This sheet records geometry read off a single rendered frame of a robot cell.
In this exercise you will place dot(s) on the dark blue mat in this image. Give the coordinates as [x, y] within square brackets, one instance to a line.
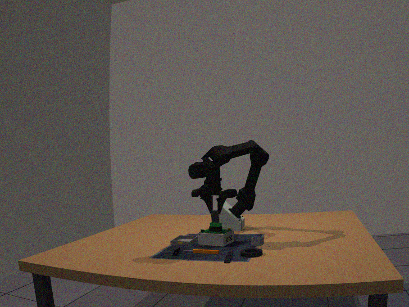
[241, 241]

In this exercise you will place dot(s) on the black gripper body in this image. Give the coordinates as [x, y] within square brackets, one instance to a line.
[229, 193]

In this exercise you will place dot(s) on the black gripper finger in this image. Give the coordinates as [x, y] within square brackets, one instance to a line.
[209, 202]
[221, 202]

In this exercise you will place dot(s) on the green circuit board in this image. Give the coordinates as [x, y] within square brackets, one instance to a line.
[213, 232]

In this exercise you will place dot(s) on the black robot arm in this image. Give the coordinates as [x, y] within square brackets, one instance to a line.
[221, 155]

